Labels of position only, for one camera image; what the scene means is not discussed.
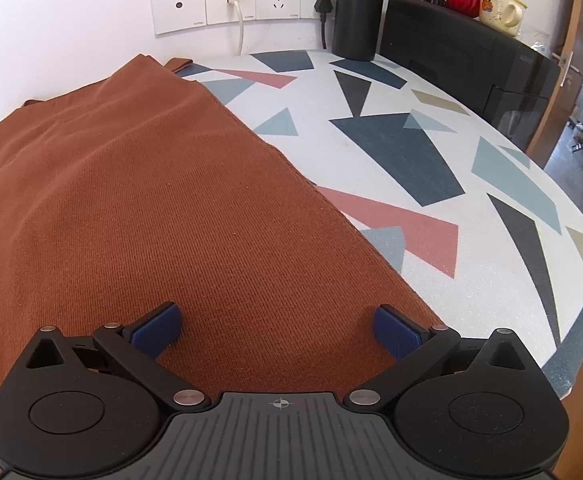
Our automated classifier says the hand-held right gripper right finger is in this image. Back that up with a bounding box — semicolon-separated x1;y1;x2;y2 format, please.
344;304;539;407

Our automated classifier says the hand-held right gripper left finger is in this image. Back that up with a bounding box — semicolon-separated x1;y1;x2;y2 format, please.
24;301;212;411

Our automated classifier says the brown knit garment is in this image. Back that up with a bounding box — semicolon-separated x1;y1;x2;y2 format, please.
0;55;447;461

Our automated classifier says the geometric patterned table mat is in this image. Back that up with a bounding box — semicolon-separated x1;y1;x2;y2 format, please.
171;50;583;401

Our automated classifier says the black printer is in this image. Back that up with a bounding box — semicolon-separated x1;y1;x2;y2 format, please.
379;0;561;153

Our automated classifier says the black water bottle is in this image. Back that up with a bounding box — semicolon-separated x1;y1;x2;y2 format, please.
331;0;388;62

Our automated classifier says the black power plug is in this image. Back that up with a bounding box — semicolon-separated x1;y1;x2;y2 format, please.
314;0;336;51

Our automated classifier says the cream printed mug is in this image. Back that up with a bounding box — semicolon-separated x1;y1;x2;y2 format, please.
479;0;528;38

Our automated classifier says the wooden door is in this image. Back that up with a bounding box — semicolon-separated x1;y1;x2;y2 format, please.
541;0;583;171

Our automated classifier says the white charging cable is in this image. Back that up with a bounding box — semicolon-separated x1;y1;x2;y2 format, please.
225;0;246;57

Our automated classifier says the silver door handle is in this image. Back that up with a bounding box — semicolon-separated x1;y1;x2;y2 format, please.
554;51;582;86

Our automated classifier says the white wall socket panel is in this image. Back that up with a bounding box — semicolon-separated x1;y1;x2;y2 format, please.
150;0;339;36

